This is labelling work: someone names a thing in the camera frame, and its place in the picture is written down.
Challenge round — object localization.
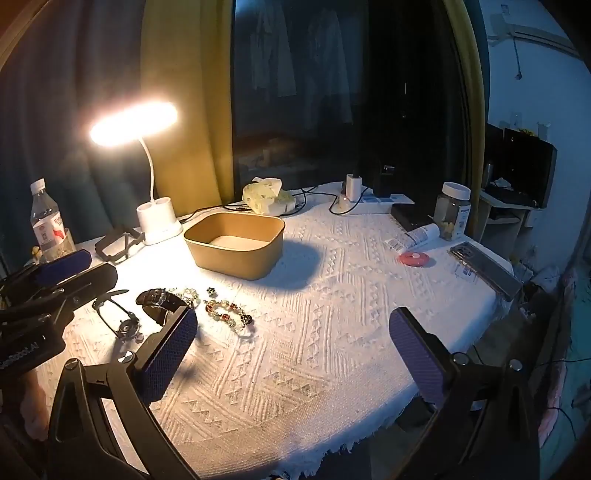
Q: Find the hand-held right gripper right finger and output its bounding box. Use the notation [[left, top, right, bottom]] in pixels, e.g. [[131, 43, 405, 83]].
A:
[[389, 307, 541, 480]]

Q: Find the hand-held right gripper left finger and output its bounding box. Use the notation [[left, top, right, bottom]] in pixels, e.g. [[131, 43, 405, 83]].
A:
[[46, 305, 200, 480]]

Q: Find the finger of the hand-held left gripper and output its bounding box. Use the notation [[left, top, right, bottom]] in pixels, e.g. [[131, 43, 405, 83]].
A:
[[0, 263, 119, 324], [0, 249, 92, 296]]

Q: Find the black wrist watch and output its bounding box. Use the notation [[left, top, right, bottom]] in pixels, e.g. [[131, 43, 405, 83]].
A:
[[136, 287, 185, 326]]

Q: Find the red bead bracelet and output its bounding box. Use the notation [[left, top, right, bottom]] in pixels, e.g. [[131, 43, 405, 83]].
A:
[[203, 298, 256, 343]]

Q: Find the brown paper box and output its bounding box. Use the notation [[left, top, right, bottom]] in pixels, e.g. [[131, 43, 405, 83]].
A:
[[183, 212, 286, 281]]

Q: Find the black folding stand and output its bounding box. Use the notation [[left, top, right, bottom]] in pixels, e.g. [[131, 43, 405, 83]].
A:
[[95, 226, 145, 265]]

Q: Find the plastic water bottle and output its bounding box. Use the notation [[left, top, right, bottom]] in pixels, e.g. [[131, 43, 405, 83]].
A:
[[30, 178, 77, 261]]

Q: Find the white desk lamp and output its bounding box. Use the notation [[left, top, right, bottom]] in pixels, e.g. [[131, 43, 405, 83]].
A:
[[89, 98, 184, 245]]

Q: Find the white knit tablecloth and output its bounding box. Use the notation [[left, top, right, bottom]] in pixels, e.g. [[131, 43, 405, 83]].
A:
[[28, 182, 513, 480]]

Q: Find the smartphone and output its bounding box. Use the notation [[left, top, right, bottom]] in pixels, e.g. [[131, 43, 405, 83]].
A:
[[449, 241, 525, 302]]

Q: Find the white tube bottle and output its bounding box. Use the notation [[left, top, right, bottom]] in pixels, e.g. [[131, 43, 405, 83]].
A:
[[385, 223, 441, 252]]

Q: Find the black box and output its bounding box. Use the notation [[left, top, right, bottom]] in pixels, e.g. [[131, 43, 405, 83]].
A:
[[391, 203, 437, 232]]

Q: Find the clear jar white lid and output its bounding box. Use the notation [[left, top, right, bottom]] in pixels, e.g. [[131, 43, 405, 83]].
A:
[[434, 182, 472, 241]]

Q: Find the wooden side desk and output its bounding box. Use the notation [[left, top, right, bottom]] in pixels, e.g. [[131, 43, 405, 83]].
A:
[[478, 189, 546, 241]]

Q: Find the teal curtain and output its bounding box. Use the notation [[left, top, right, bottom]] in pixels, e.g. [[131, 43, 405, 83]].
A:
[[0, 0, 153, 259]]

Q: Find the white charger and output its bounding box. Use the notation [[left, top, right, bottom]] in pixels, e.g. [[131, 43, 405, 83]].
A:
[[345, 174, 365, 203]]

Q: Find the tissue pack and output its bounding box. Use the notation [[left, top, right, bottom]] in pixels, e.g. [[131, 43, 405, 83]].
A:
[[242, 176, 296, 217]]

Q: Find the yellow curtain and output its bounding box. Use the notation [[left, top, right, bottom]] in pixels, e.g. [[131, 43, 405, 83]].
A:
[[443, 0, 488, 232], [141, 0, 236, 217]]

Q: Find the black monitor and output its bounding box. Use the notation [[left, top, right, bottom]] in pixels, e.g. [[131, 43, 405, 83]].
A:
[[485, 122, 558, 208]]

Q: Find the white air conditioner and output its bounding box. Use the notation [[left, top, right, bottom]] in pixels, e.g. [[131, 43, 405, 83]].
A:
[[489, 28, 583, 51]]

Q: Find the black cable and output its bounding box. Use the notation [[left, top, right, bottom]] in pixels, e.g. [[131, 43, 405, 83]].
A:
[[222, 185, 370, 215]]

